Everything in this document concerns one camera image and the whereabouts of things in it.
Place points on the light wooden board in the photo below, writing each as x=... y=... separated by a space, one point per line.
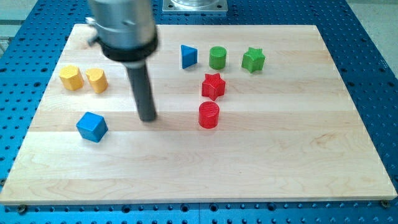
x=289 y=132

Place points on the blue triangle block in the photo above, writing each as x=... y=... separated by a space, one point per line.
x=189 y=56

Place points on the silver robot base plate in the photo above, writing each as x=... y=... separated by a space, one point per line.
x=195 y=6

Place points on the yellow hexagon block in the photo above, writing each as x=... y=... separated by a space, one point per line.
x=71 y=77

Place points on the yellow heart block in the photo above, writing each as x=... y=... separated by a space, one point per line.
x=97 y=79

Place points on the red cylinder block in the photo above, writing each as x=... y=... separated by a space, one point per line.
x=208 y=114

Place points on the blue perforated metal table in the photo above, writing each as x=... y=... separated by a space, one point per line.
x=31 y=57

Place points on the green cylinder block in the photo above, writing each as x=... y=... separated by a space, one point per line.
x=217 y=57

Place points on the green star block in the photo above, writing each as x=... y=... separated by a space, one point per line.
x=253 y=60

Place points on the blue cube block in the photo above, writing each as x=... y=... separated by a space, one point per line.
x=92 y=127

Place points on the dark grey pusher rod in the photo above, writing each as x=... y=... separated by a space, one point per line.
x=141 y=89

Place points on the red star block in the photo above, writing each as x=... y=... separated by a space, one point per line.
x=213 y=86

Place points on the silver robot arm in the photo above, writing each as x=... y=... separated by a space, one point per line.
x=127 y=33

